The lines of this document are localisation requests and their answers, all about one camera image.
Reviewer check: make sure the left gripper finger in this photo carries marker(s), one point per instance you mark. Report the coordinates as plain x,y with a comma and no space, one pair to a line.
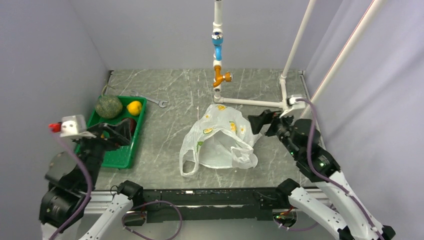
115,141
123,127

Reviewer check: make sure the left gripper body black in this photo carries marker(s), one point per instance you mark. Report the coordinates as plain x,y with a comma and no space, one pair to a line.
95,146

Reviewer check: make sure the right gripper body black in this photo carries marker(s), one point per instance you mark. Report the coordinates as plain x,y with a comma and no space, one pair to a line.
281,126

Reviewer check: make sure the dark red fake fruit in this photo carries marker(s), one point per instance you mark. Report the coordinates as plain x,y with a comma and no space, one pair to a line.
133,125

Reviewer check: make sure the yellow fake lemon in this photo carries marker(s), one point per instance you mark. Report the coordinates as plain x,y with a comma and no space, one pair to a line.
134,108

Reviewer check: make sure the green fake melon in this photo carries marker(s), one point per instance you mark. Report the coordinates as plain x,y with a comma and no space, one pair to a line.
108,106

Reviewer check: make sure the white plastic bag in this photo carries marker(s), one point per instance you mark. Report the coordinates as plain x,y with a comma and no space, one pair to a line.
221,139

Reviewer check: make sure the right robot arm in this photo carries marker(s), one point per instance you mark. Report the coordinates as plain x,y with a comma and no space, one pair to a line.
350,220

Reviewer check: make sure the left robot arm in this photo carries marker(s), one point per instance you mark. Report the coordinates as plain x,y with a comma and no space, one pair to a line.
72,174

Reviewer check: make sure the green plastic tray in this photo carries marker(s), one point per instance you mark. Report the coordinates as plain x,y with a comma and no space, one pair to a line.
119,121

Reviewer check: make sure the silver wrench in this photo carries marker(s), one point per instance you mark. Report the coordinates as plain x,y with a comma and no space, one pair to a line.
160,103

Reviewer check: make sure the orange pipe valve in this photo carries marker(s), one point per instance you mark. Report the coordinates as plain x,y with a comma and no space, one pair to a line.
221,77

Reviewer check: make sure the blue pipe valve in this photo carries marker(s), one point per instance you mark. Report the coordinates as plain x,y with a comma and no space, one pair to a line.
217,39

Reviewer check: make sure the white diagonal pole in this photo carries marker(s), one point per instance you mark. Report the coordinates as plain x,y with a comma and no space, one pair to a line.
347,28

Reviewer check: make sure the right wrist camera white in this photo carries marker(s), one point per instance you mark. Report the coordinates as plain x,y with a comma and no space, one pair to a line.
293,106

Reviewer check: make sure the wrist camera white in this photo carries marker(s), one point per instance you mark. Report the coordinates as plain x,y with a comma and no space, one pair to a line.
72,127
293,106

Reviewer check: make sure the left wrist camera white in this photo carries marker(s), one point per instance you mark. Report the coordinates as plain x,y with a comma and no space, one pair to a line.
72,127

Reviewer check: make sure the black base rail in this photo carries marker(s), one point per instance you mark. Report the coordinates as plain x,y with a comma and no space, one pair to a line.
258,203

